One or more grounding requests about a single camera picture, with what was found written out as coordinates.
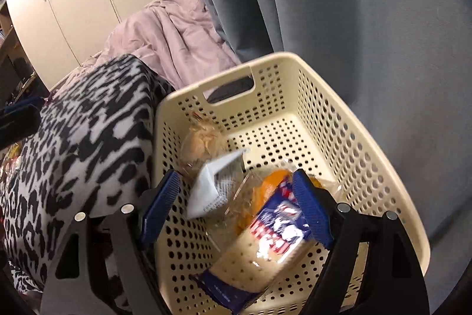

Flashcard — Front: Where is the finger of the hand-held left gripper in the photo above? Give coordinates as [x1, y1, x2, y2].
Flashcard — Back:
[0, 104, 42, 149]

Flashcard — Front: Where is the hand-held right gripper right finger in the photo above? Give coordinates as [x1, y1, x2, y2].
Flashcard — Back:
[291, 168, 430, 315]

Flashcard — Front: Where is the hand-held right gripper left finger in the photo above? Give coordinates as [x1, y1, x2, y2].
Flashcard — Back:
[40, 170, 182, 315]

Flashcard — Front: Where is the blue cracker packet clear window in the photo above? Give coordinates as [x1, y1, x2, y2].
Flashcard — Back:
[190, 182, 321, 314]

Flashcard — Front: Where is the orange cracker bag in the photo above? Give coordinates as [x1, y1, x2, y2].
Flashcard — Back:
[206, 167, 332, 249]

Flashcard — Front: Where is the white grey snack bag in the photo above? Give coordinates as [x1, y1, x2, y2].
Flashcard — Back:
[186, 149, 251, 220]

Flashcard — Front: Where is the clear cookie bag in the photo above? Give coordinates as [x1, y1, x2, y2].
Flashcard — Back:
[181, 112, 229, 175]

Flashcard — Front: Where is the cream plastic basket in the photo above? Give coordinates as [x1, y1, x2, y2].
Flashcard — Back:
[151, 51, 432, 315]

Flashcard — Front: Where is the leopard print blanket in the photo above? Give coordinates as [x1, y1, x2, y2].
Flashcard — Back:
[0, 55, 176, 301]

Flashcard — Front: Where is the pink duvet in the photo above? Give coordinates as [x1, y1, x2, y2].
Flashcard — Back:
[52, 0, 242, 94]

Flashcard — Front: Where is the grey blue curtain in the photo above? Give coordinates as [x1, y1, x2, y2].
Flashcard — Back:
[151, 0, 472, 301]

